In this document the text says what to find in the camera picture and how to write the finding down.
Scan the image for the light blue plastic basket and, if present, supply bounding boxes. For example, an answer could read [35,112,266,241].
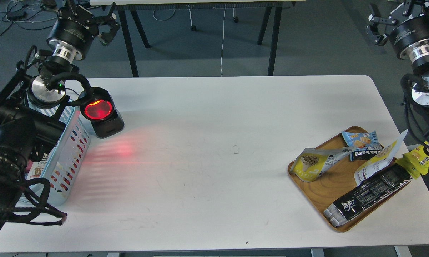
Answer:
[18,102,91,206]

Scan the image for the black barcode scanner red window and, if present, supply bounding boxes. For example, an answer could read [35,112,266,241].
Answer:
[80,87,125,138]

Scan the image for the black legged background table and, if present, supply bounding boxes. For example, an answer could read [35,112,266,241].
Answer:
[87,0,297,77]

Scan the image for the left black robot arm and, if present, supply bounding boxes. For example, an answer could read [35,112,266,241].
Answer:
[0,0,125,231]

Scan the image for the floor cable bundle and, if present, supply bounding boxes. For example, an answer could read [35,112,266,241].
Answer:
[0,0,58,46]

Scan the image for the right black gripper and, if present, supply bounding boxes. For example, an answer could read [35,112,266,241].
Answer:
[366,4,429,60]

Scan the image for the blue biscuit snack packet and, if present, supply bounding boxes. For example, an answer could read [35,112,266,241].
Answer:
[341,131,383,161]

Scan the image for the long black seaweed packet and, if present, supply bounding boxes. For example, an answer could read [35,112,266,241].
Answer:
[323,164,412,227]

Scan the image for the yellow white chickpea snack pouch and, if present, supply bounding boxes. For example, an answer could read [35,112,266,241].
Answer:
[290,147,356,182]

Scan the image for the snack packets inside basket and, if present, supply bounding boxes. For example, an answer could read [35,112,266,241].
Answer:
[25,156,50,180]

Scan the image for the white hanging cable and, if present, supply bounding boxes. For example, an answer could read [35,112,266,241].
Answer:
[220,6,226,77]

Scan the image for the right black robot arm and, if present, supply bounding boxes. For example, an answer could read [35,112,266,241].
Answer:
[366,0,429,149]

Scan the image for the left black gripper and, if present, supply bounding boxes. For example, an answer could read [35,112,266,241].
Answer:
[47,3,120,60]

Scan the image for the yellow cartoon snack packet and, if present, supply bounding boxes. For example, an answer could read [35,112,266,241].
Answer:
[395,145,429,179]

